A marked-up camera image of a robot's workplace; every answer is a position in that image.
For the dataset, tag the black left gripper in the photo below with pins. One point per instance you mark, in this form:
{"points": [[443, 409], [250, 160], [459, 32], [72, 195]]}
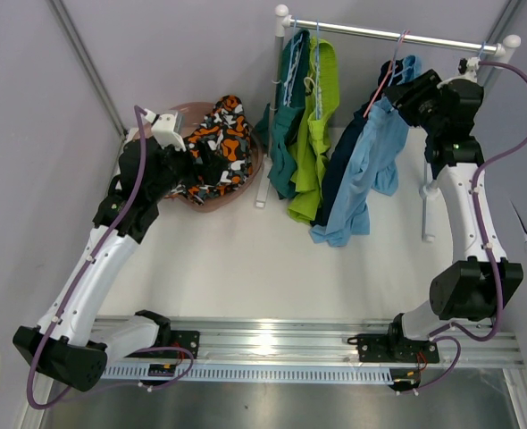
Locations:
{"points": [[212, 167]]}

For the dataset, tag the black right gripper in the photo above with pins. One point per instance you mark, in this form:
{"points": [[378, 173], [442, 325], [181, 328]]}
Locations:
{"points": [[407, 95]]}

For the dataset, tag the orange camouflage shorts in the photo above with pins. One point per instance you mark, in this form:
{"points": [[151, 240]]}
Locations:
{"points": [[224, 154]]}

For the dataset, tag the blue wire hanger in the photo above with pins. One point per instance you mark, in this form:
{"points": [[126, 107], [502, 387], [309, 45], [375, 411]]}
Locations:
{"points": [[482, 51]]}

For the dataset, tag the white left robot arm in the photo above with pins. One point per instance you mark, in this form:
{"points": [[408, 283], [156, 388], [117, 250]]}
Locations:
{"points": [[61, 344]]}

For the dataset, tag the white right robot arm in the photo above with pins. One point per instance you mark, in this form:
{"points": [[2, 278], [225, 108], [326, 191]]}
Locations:
{"points": [[471, 294]]}

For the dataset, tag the navy blue shorts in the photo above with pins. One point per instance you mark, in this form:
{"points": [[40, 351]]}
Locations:
{"points": [[386, 179]]}

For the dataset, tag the teal green shorts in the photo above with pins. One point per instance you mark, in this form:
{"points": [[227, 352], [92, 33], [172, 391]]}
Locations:
{"points": [[280, 134]]}

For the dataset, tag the light blue shorts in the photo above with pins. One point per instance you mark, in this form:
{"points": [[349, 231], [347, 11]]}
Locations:
{"points": [[350, 213]]}

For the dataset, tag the lime green shorts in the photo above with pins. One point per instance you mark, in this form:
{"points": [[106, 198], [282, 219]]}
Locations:
{"points": [[313, 141]]}

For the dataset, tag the blue hanger under teal shorts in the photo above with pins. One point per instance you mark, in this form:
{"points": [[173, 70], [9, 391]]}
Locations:
{"points": [[289, 82]]}

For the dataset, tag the pink translucent plastic basin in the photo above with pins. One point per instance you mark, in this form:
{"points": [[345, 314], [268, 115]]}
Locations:
{"points": [[147, 189]]}

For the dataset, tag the silver clothes rack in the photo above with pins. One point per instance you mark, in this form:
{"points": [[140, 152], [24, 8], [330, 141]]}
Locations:
{"points": [[502, 51]]}

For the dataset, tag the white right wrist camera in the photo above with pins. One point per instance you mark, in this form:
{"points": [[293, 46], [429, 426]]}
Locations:
{"points": [[468, 68]]}

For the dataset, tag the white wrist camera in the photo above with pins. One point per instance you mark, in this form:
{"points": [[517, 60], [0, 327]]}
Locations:
{"points": [[468, 68], [165, 128]]}

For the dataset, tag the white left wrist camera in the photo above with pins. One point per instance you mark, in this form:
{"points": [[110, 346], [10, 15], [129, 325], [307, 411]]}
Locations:
{"points": [[165, 128]]}

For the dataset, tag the pink wire hanger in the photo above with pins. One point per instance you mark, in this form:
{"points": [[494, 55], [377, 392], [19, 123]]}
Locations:
{"points": [[377, 92]]}

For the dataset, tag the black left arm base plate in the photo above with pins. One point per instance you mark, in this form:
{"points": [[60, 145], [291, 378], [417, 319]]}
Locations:
{"points": [[189, 340]]}

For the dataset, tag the aluminium mounting rail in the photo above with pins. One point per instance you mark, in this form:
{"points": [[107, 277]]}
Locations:
{"points": [[299, 351]]}

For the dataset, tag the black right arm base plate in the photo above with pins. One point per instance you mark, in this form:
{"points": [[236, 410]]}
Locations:
{"points": [[383, 348]]}

